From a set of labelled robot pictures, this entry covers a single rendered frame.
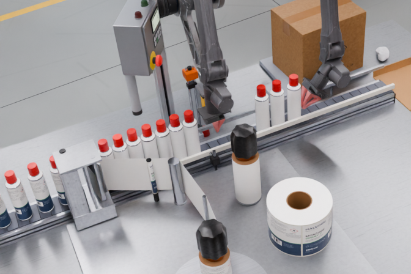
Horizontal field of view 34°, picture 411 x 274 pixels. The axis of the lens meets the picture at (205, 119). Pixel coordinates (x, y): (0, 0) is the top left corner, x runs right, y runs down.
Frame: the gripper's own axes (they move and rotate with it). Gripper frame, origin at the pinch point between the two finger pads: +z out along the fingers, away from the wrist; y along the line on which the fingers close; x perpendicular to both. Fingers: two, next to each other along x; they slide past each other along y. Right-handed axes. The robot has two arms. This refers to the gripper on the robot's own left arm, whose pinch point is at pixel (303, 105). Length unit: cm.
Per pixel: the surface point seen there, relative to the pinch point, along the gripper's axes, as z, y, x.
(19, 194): 63, 1, -87
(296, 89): -5.6, 2.3, -9.7
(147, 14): -9, -5, -74
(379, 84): -18.6, -2.5, 31.4
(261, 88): -0.8, 0.4, -22.5
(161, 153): 34, 1, -46
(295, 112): 2.9, 2.1, -3.2
